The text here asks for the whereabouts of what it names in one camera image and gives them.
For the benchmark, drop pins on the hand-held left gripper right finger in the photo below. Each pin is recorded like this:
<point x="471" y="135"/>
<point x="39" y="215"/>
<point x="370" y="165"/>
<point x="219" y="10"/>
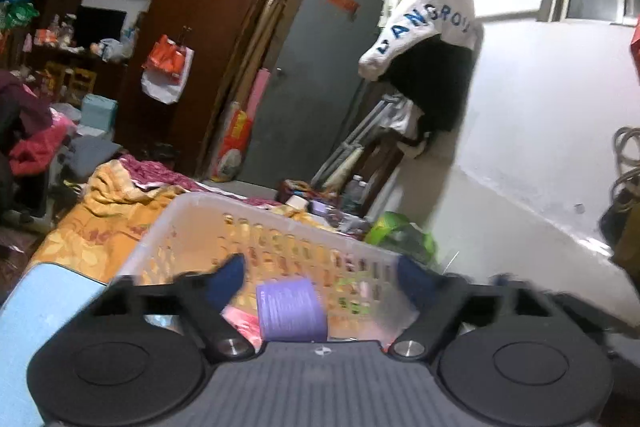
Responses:
<point x="417" y="282"/>

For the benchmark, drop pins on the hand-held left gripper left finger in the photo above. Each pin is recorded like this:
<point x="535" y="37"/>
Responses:
<point x="225" y="282"/>

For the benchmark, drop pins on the pink packet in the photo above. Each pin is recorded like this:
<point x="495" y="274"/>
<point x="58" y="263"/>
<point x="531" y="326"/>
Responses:
<point x="242" y="324"/>

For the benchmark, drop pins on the white plastic basket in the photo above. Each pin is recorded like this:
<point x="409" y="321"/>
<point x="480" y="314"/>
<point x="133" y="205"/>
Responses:
<point x="200" y="222"/>

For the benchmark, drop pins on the light purple box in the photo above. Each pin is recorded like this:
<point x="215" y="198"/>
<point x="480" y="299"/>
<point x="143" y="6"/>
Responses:
<point x="292" y="309"/>

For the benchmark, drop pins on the clear plastic bottle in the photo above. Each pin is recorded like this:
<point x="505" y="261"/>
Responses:
<point x="354" y="192"/>

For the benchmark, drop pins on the orange patterned blanket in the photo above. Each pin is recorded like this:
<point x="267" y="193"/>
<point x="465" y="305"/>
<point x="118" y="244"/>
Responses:
<point x="100" y="227"/>

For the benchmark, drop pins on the red and white sack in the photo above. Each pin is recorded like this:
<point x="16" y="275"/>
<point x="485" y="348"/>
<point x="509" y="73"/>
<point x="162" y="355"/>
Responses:
<point x="232" y="142"/>

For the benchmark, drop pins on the metal crutches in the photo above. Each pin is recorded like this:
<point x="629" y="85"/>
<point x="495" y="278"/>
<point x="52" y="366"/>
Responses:
<point x="350" y="142"/>

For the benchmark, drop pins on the pink roll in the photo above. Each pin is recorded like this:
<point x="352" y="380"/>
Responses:
<point x="259" y="92"/>

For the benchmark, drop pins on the black hanging garment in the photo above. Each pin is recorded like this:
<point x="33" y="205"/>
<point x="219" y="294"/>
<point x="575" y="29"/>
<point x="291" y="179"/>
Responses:
<point x="435" y="87"/>

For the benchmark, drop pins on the teal box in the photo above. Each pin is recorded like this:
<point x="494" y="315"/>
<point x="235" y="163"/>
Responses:
<point x="99" y="112"/>

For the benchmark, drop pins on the brown hanging bag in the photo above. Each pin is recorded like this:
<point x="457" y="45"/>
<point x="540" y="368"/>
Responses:
<point x="625" y="227"/>

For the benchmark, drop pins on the grey door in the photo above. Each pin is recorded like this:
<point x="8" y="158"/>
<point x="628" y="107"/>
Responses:
<point x="310" y="82"/>

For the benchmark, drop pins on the orange and white plastic bag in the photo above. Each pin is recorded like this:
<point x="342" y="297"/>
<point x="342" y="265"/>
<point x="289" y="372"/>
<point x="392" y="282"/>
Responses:
<point x="167" y="67"/>

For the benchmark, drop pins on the yellow wooden chairs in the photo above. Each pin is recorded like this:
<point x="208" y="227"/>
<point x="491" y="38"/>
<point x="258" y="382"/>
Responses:
<point x="75" y="79"/>

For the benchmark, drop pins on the white printed sweatshirt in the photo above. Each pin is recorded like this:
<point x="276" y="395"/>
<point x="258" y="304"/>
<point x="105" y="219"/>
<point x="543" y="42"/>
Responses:
<point x="430" y="22"/>

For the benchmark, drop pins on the heap of dark clothes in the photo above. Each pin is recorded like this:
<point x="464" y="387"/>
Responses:
<point x="20" y="117"/>

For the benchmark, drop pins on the brown wooden wardrobe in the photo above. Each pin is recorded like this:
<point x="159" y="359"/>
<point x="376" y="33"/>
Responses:
<point x="220" y="7"/>

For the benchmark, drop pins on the black television screen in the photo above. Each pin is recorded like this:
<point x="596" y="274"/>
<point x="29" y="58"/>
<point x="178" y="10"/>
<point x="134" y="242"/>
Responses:
<point x="100" y="27"/>

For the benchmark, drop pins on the green plastic bag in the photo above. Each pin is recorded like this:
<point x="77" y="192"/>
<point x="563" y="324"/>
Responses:
<point x="21" y="14"/>

